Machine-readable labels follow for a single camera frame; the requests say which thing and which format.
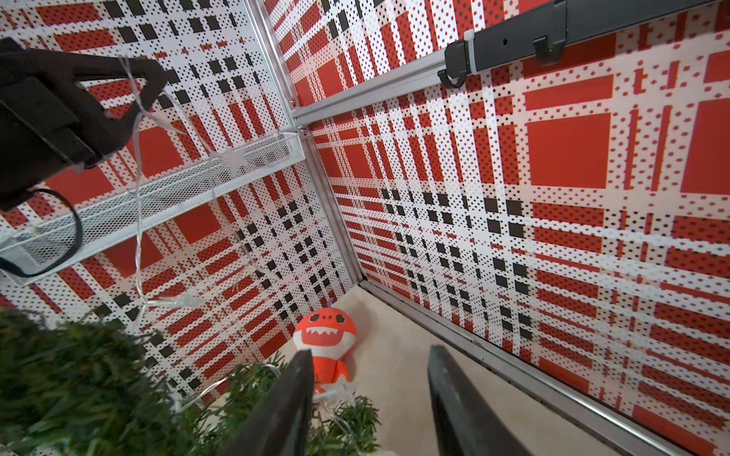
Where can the left small green christmas tree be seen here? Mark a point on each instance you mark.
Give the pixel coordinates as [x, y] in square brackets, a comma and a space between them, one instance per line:
[81, 389]

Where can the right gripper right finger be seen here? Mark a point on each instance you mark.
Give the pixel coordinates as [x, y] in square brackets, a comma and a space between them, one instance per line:
[464, 423]

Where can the black wall hook rail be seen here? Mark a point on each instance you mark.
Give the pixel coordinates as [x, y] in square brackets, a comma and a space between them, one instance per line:
[545, 32]

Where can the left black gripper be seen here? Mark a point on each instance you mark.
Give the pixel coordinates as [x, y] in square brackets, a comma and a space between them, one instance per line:
[50, 121]

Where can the red shark plush toy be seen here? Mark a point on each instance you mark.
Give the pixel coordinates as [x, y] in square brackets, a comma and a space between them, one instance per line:
[329, 334]

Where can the white wire mesh basket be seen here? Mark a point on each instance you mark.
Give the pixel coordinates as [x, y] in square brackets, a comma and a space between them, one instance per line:
[50, 246]

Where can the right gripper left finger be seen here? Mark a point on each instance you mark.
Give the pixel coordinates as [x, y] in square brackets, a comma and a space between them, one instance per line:
[280, 425]

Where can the clear star string light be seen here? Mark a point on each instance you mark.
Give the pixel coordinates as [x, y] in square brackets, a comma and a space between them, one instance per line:
[206, 237]

